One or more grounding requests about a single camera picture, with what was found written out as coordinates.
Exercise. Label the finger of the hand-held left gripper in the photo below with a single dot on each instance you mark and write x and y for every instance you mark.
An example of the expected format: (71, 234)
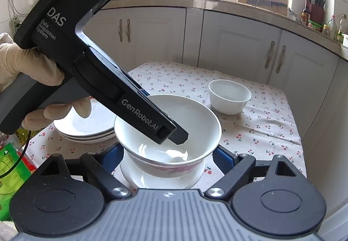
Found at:
(179, 136)

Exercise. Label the person's left hand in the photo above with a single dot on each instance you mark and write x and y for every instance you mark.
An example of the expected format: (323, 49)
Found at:
(27, 64)

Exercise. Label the white oval plate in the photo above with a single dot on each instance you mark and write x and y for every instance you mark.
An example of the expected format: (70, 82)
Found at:
(92, 141)
(89, 121)

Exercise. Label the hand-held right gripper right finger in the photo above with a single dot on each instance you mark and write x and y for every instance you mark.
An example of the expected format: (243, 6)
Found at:
(221, 159)

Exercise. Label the white plate with fruit print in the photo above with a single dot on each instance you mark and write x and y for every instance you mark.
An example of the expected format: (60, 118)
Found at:
(89, 136)

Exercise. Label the cherry print tablecloth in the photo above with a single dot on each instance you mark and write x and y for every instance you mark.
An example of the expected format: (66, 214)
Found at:
(258, 135)

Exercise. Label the red knife block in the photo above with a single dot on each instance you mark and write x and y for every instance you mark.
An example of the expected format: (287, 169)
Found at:
(316, 12)

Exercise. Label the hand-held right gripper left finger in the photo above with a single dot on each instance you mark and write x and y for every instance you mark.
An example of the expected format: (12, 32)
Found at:
(114, 158)

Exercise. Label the white bowl with pink flowers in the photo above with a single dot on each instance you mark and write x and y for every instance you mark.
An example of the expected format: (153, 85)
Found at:
(201, 127)

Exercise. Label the clear oil bottle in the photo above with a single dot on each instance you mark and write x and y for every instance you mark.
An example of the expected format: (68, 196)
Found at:
(343, 30)
(332, 29)

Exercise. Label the dark sauce bottle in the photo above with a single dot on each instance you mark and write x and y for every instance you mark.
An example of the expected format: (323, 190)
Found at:
(306, 14)

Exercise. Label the green plastic bag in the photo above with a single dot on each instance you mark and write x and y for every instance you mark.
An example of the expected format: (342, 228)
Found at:
(13, 189)

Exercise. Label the white power strip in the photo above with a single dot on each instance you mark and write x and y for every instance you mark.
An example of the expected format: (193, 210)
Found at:
(16, 23)

